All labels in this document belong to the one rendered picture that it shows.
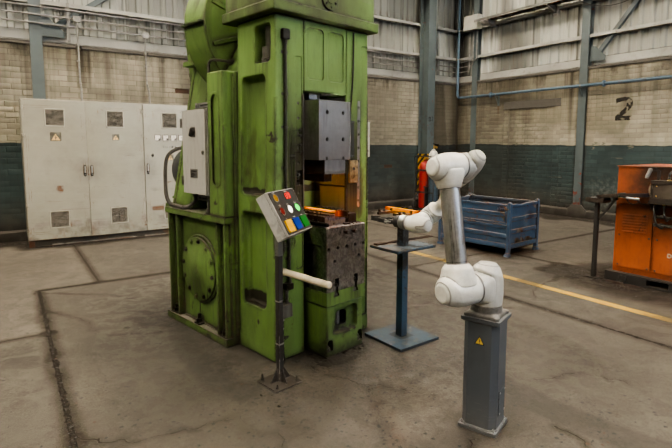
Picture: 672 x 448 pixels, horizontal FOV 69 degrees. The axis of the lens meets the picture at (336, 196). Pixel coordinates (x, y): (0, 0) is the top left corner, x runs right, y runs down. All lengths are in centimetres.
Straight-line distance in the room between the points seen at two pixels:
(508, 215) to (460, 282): 439
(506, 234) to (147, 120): 558
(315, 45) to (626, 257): 414
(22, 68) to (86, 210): 229
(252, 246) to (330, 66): 139
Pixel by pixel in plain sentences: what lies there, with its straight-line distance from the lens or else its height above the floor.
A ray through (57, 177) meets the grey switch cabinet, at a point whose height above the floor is 99.
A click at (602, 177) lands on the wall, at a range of 1076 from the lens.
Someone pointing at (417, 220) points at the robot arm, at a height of 103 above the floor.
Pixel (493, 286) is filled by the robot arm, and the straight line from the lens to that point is 259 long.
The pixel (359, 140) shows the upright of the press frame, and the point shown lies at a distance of 374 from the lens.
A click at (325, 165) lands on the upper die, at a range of 330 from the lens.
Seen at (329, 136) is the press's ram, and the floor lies 152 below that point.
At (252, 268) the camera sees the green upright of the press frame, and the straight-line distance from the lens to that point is 362.
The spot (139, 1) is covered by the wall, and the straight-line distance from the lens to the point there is 934.
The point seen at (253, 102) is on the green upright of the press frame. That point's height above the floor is 176.
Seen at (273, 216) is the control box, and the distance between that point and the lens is 278.
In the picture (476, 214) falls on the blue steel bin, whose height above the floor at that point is 51.
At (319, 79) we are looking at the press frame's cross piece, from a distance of 349.
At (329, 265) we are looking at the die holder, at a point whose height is 66.
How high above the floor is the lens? 147
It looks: 6 degrees down
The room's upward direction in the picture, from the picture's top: straight up
